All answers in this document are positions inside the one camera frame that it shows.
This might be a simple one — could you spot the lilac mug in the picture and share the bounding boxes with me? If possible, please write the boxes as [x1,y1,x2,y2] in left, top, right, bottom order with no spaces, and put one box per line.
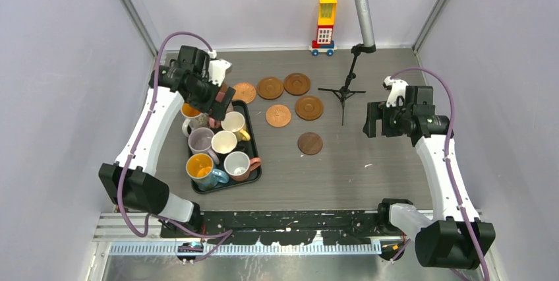
[188,127,220,164]

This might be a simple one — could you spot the cream white mug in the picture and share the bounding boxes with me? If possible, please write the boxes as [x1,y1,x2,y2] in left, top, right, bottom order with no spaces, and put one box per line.
[211,130,238,154]

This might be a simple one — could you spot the woven rattan coaster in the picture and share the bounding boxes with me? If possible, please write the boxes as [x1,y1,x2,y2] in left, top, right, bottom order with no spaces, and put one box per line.
[266,104,291,128]
[233,82,256,104]

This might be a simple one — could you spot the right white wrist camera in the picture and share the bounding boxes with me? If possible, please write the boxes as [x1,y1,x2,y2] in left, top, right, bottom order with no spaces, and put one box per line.
[382,77,408,108]

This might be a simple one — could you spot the purple cable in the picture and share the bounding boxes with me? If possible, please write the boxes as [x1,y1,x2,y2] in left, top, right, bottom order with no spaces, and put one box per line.
[115,31,234,263]
[389,67,491,281]

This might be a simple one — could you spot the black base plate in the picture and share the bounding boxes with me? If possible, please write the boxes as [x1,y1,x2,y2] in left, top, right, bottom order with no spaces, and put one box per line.
[182,210,404,246]

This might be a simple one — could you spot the white mug terracotta handle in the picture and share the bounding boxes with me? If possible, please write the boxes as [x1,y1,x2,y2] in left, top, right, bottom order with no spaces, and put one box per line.
[223,151,262,182]

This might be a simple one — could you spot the white floral mug orange inside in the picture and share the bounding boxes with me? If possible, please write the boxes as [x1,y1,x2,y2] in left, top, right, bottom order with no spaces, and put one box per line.
[181,103,209,137]

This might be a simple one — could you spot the black plastic tray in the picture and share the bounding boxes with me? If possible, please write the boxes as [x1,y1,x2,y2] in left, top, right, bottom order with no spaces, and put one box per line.
[186,100,262,194]

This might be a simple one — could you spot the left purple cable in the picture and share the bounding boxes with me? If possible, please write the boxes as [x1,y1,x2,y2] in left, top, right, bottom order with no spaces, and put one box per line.
[115,31,234,263]

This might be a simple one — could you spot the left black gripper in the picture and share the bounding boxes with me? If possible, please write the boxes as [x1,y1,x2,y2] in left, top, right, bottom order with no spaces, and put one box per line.
[187,73,235,121]

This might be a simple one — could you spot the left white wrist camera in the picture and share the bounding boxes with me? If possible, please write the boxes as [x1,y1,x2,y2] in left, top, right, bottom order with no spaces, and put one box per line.
[208,50,232,87]

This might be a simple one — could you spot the black tripod microphone stand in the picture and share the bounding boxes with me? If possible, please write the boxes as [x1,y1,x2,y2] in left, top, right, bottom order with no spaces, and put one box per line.
[318,44,376,125]

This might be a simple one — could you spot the blue mug orange inside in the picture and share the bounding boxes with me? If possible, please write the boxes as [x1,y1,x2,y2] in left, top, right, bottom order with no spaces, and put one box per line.
[186,153,229,191]

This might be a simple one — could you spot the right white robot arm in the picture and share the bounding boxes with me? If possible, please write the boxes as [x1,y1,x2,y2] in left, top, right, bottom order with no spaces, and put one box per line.
[363,86,496,270]

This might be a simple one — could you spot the dark walnut coaster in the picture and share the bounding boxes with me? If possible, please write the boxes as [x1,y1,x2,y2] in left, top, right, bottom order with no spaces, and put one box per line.
[297,132,324,155]

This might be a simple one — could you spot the brown wooden coaster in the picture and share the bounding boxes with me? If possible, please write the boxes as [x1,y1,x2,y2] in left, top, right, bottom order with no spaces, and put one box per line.
[256,77,284,100]
[295,96,324,121]
[283,73,311,96]

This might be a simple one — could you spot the aluminium front rail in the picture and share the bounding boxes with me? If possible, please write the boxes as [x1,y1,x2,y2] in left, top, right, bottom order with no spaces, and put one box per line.
[93,214,405,260]

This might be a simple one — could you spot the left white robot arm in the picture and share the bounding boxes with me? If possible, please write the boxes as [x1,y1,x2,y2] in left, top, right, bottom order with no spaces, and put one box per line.
[98,46,235,237]

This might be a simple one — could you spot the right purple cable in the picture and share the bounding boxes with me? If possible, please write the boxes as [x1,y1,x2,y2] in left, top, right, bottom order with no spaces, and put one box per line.
[389,67,491,281]

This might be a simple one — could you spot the toy block tower on wheels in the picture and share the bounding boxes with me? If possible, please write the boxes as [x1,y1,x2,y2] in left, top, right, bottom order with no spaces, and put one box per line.
[309,0,338,56]

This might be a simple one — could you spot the white mug yellow handle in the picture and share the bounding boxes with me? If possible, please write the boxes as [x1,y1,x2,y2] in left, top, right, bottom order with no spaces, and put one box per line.
[221,111,251,141]

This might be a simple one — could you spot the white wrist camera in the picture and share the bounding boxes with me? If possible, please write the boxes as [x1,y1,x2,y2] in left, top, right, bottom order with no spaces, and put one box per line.
[208,50,232,87]
[382,77,408,108]

